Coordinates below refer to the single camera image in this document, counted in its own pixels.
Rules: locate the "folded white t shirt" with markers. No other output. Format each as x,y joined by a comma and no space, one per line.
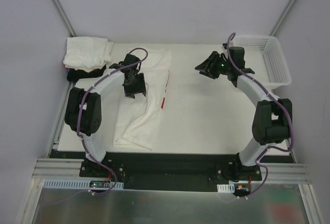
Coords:
87,53

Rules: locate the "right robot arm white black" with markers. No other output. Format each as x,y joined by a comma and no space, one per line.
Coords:
272,121

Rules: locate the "aluminium frame post right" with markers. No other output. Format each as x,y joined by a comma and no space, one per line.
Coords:
276,29

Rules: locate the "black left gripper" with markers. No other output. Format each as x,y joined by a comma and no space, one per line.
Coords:
134,84

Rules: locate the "aluminium frame post left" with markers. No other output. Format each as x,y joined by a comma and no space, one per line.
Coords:
64,18

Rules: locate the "white slotted cable duct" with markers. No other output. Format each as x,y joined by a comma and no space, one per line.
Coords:
82,184
233,188

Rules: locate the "white plastic basket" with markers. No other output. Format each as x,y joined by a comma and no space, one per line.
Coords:
264,55

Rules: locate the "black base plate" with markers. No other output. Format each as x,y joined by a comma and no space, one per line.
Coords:
232,172

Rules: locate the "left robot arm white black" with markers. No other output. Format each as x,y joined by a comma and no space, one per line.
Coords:
84,108

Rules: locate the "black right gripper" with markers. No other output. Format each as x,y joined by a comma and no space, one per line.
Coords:
213,66

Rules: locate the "aluminium frame post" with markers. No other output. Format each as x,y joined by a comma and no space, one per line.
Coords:
64,18
276,29

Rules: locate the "white slotted cable duct left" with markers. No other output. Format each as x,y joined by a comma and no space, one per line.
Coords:
82,184

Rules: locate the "white t shirt red print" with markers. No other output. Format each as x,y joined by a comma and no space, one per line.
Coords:
139,119

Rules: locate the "aluminium front rail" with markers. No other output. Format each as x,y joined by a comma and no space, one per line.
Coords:
286,173

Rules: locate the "folded black t shirt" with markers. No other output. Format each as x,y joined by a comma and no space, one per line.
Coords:
75,75

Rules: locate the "white slotted cable duct right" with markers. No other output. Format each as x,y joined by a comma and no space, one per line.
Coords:
233,188

